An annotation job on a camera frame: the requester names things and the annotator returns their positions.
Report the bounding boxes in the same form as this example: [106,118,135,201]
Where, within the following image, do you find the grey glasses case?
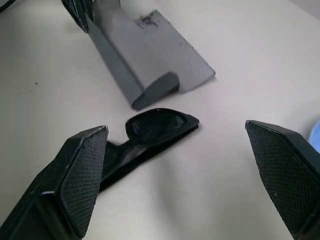
[84,0,217,112]

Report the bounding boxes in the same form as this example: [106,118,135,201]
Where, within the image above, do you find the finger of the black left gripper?
[61,0,95,34]

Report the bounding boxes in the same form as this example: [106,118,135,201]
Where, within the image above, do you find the black sunglasses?
[99,107,200,193]

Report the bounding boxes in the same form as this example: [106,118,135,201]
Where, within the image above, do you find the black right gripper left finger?
[0,125,109,240]

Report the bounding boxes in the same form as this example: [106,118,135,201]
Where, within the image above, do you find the blue plate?
[309,119,320,152]

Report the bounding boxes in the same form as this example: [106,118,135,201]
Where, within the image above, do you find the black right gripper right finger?
[245,119,320,240]

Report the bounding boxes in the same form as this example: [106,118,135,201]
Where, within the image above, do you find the black cable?
[0,0,15,14]

